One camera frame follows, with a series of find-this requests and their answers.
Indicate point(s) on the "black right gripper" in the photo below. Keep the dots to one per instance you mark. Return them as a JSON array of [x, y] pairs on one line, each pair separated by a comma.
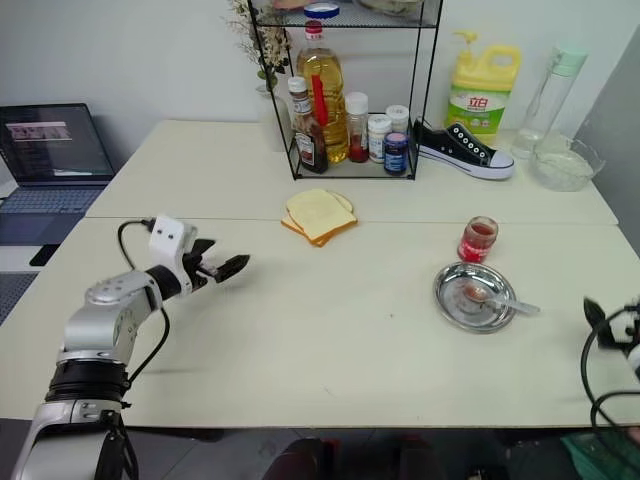
[[619, 334]]

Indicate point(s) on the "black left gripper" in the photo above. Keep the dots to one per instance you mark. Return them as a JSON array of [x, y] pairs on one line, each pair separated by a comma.
[[199, 267]]

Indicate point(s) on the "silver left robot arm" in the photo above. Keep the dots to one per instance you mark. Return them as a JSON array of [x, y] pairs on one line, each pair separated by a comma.
[[102, 320]]

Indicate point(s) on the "spoon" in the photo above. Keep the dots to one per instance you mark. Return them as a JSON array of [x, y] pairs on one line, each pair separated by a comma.
[[500, 302]]

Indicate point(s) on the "toast bread slice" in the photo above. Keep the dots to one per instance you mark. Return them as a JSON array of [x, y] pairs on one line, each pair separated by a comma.
[[317, 210], [320, 241]]

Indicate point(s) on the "red jam glass jar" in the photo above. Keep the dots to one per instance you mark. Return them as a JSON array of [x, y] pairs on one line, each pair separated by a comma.
[[477, 242]]

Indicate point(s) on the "brown sauce bottle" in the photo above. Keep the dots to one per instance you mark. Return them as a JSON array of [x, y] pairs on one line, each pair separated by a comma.
[[309, 145]]

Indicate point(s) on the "round metal plate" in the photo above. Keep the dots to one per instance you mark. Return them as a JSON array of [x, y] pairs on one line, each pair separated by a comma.
[[452, 295]]

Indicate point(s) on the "clear glass bowl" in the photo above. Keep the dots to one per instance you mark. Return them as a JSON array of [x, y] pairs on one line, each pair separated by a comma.
[[565, 167]]

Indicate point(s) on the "green object under table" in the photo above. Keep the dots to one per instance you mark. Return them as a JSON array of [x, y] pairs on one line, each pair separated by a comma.
[[600, 457]]

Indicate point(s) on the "black smartphone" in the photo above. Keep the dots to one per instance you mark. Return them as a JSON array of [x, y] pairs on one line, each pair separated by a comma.
[[44, 255]]

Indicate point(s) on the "spice bottle with red contents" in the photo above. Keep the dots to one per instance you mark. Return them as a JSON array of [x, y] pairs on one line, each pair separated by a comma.
[[357, 135]]

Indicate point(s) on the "white jar with label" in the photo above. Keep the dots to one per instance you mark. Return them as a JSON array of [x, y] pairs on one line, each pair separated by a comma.
[[378, 137]]

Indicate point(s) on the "dark open laptop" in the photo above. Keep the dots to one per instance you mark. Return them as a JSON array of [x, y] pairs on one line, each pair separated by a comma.
[[50, 150]]

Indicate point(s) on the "blue jar pink lid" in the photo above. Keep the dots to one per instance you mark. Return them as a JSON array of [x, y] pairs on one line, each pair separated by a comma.
[[395, 155]]

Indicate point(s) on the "black white canvas sneaker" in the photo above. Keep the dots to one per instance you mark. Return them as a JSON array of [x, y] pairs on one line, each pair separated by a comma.
[[465, 147]]

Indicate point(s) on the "yellow cooking oil bottle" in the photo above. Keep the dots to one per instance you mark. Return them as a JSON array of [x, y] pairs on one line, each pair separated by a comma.
[[327, 75]]

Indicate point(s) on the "grey textured mat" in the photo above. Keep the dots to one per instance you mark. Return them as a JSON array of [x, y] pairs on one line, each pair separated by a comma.
[[12, 297]]

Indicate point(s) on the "clear bottle green cap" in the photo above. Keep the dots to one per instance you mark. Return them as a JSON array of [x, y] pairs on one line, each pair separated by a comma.
[[550, 100]]

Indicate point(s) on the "dried flower bunch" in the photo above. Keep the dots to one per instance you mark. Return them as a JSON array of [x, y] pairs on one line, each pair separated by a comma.
[[272, 45]]

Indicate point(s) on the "small white lidded jar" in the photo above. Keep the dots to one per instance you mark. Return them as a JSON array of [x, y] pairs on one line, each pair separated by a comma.
[[397, 117]]

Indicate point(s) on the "yellow dish soap bottle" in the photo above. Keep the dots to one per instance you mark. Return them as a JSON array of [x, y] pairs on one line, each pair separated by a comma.
[[482, 85]]

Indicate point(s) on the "blue round lid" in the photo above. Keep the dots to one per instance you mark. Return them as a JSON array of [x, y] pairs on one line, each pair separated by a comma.
[[321, 10]]

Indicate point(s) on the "glass bowl on shelf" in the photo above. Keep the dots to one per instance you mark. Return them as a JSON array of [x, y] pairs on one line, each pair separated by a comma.
[[390, 5]]

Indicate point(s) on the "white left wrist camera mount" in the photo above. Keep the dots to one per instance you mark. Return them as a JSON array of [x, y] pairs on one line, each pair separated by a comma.
[[167, 239]]

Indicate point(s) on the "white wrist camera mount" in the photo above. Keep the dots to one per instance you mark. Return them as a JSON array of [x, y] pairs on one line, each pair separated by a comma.
[[167, 239], [635, 359]]

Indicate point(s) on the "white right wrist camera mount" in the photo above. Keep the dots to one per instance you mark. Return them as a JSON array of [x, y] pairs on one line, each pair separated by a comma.
[[635, 359]]

